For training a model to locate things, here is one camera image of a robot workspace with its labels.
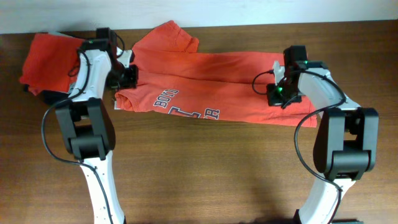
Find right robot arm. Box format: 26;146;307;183
266;45;379;223

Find folded dark navy garment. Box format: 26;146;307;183
23;84;69;105

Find orange-red t-shirt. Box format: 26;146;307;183
115;21;315;126

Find left black cable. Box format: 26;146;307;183
40;30;127;224

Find folded red-orange shirt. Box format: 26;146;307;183
19;33;83;95

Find black cable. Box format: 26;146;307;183
40;30;127;224
251;70;348;224

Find right black cable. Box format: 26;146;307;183
251;70;348;224

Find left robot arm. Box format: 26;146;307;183
53;27;139;223

